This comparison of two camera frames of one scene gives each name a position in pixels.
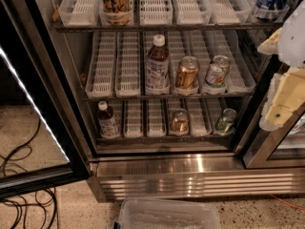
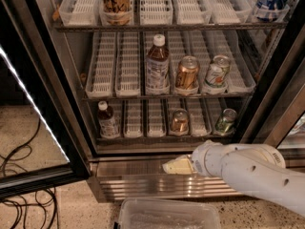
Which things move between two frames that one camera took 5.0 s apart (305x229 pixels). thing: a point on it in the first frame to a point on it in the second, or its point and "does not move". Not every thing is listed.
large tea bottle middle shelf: (157, 67) does not move
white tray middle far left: (101, 72) does not move
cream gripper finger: (271, 45) to (206, 160)
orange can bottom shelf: (179, 124) does not move
